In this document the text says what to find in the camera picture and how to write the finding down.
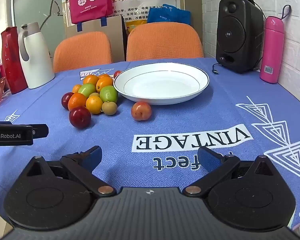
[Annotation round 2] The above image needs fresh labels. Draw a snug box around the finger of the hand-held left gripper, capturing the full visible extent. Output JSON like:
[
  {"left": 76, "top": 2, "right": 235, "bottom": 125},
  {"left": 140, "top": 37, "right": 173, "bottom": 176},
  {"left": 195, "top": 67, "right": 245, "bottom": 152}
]
[{"left": 0, "top": 121, "right": 49, "bottom": 146}]

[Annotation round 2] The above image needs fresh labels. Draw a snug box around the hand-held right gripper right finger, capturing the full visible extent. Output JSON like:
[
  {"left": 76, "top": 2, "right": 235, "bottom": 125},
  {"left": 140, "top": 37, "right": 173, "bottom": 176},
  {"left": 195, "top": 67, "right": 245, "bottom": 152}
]
[{"left": 182, "top": 147, "right": 278, "bottom": 197}]

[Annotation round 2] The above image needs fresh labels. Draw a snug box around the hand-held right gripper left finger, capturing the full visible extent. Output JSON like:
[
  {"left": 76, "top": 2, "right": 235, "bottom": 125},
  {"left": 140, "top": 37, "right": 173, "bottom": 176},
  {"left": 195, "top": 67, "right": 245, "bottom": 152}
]
[{"left": 22, "top": 145, "right": 116, "bottom": 197}]

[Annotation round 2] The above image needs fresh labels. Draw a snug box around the dark red plum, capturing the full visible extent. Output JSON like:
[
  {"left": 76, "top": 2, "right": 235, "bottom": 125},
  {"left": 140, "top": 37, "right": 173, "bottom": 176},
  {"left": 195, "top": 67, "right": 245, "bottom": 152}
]
[
  {"left": 69, "top": 106, "right": 92, "bottom": 129},
  {"left": 61, "top": 92, "right": 74, "bottom": 110}
]

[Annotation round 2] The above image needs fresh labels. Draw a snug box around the small green-brown jujube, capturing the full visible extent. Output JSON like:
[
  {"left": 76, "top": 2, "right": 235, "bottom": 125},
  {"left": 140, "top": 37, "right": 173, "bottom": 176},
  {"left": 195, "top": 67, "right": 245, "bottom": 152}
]
[{"left": 101, "top": 101, "right": 118, "bottom": 116}]

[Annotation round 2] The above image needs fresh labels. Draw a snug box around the yellow orange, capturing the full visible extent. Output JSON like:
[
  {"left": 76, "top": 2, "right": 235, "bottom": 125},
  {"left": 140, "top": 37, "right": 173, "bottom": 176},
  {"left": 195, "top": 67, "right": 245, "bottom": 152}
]
[{"left": 85, "top": 95, "right": 104, "bottom": 115}]

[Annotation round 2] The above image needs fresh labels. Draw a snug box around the orange tangerine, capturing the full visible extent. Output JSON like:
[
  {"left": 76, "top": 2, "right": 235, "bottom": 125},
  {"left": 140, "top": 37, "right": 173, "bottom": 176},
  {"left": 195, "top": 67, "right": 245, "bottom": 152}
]
[{"left": 68, "top": 93, "right": 88, "bottom": 111}]

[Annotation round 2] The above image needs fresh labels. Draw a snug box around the red-yellow plum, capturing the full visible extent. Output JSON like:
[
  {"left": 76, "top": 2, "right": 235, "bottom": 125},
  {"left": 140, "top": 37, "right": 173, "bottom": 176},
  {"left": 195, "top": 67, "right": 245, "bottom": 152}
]
[{"left": 131, "top": 101, "right": 152, "bottom": 121}]

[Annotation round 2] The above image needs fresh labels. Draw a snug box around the white porcelain plate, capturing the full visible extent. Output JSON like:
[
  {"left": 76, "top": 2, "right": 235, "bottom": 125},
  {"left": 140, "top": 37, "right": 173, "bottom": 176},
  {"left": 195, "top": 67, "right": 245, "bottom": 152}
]
[{"left": 113, "top": 63, "right": 210, "bottom": 105}]

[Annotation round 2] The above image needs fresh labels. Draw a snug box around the blue printed tablecloth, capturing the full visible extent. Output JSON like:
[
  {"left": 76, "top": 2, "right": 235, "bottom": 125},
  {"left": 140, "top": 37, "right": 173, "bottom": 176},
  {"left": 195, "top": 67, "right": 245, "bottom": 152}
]
[{"left": 0, "top": 57, "right": 300, "bottom": 233}]

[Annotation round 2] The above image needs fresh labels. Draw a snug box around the red thermos jug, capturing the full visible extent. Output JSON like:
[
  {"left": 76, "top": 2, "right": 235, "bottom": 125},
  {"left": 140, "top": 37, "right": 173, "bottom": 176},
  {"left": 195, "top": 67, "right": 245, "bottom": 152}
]
[{"left": 0, "top": 26, "right": 28, "bottom": 95}]

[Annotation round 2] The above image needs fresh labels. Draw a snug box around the white thermos jug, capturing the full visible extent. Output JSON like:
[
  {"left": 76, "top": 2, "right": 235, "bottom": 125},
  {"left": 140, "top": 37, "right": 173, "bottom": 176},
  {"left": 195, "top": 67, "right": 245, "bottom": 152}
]
[{"left": 18, "top": 22, "right": 56, "bottom": 89}]

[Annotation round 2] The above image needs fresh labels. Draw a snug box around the orange chair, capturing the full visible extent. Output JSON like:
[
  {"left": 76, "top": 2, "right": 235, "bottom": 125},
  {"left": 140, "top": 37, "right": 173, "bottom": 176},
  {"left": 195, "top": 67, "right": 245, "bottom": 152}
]
[
  {"left": 53, "top": 31, "right": 112, "bottom": 73},
  {"left": 126, "top": 22, "right": 204, "bottom": 62}
]

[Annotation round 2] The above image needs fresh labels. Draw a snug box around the cardboard box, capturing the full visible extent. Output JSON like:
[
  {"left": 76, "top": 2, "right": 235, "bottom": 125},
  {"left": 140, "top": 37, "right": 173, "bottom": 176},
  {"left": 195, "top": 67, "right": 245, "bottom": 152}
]
[{"left": 65, "top": 17, "right": 126, "bottom": 63}]

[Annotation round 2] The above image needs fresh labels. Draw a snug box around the pink water bottle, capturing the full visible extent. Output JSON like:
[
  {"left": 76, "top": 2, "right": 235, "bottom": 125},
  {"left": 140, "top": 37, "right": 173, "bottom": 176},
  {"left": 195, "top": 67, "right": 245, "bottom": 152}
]
[{"left": 259, "top": 4, "right": 292, "bottom": 84}]

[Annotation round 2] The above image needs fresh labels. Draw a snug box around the black speaker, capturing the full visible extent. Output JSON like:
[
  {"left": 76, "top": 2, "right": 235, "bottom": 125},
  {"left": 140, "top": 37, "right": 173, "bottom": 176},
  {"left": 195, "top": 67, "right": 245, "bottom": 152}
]
[{"left": 215, "top": 0, "right": 264, "bottom": 74}]

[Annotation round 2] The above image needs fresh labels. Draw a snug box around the yellow packet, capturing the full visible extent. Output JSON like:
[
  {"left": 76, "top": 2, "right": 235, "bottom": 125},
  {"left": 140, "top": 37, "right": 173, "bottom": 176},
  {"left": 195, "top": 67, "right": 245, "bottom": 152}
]
[{"left": 125, "top": 20, "right": 147, "bottom": 34}]

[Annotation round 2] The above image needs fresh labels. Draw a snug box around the magenta bag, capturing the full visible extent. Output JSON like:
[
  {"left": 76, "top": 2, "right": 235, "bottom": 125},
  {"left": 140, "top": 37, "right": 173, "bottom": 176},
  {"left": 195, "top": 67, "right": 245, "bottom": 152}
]
[{"left": 67, "top": 0, "right": 114, "bottom": 33}]

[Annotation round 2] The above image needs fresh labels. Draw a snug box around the blue bag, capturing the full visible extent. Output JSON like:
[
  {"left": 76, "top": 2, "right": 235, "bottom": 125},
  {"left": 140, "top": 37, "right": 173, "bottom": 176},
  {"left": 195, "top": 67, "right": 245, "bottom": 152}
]
[{"left": 146, "top": 4, "right": 192, "bottom": 26}]

